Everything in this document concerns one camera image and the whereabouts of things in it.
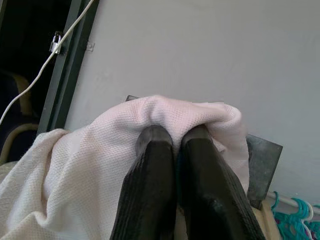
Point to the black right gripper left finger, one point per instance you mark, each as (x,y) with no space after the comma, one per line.
(147,180)

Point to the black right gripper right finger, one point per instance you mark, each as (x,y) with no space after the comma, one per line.
(212,190)

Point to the white knitted cloth garment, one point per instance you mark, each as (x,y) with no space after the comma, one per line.
(82,160)

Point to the teal plastic clothes hanger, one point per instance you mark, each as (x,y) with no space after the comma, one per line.
(295,215)

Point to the grey metal plate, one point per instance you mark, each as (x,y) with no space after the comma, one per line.
(262,167)

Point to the beige wooden board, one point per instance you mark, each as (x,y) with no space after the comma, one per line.
(268,222)

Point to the silver padlock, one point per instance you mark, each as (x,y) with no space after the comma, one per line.
(56,43)

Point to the dark green door frame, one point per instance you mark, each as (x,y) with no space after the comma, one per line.
(67,65)

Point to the beige chair frame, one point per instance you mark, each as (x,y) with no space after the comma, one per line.
(17,117)

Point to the clear wall hook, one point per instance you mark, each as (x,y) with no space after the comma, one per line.
(89,46)

